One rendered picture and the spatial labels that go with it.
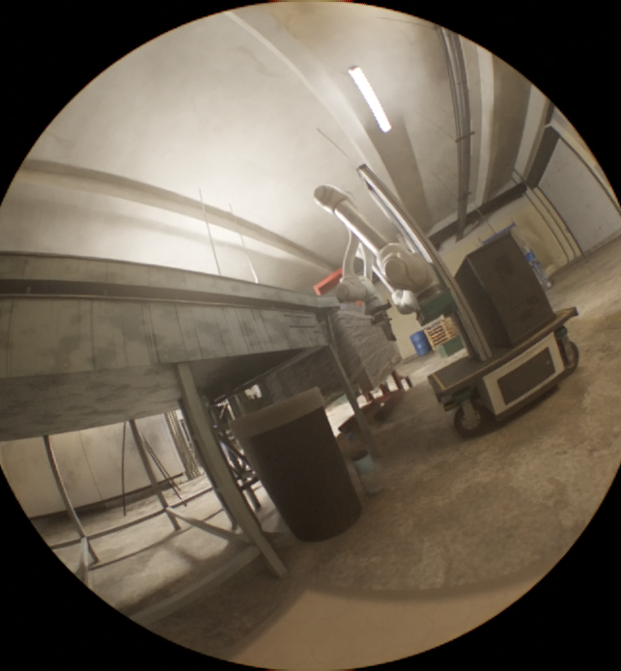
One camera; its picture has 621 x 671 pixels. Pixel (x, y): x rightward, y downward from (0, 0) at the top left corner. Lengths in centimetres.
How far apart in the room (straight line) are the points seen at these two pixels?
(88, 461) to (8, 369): 269
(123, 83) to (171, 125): 118
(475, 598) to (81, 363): 94
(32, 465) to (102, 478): 96
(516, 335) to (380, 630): 122
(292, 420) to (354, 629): 64
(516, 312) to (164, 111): 462
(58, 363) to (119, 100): 400
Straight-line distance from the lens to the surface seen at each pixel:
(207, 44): 423
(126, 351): 72
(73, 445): 334
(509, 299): 130
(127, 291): 84
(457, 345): 507
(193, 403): 74
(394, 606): 54
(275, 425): 79
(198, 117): 442
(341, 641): 54
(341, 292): 116
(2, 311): 80
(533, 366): 127
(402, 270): 95
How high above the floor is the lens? 58
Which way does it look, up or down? 13 degrees up
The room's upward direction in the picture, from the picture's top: 24 degrees counter-clockwise
